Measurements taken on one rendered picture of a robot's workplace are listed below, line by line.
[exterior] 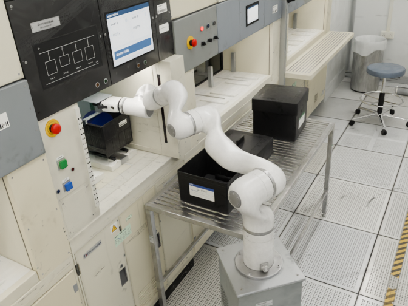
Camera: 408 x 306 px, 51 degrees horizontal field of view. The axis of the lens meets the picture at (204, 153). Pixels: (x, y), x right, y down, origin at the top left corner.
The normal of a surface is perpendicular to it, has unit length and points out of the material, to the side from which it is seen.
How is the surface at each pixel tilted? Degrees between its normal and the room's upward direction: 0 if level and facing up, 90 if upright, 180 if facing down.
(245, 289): 0
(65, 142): 90
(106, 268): 90
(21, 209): 90
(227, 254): 0
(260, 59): 90
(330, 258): 0
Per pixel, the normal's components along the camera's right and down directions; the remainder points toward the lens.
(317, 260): -0.06, -0.88
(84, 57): 0.87, 0.19
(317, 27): -0.49, 0.44
